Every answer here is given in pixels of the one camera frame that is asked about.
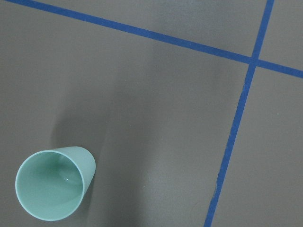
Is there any green plastic cup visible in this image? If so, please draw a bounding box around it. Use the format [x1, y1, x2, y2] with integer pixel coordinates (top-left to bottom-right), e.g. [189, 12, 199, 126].
[15, 146, 96, 221]

